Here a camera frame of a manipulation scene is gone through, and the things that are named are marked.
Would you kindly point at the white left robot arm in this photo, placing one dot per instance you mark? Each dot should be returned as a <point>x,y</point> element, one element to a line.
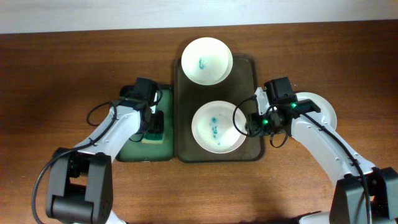
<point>80,188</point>

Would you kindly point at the white plate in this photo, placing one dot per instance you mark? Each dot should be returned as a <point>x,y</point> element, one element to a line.
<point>327,114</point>
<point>207,61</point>
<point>218,127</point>

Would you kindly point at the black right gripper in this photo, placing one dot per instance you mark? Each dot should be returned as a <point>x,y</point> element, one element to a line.
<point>253,121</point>

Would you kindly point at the green and yellow sponge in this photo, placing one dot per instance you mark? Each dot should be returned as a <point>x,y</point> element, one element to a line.
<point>153,138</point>

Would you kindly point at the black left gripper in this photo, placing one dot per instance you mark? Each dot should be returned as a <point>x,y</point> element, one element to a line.
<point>160,127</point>

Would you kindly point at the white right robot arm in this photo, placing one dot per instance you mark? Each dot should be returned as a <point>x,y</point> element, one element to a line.
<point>364,193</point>

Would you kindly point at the black tray with soapy water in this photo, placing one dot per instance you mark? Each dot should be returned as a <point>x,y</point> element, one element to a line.
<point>136,151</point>

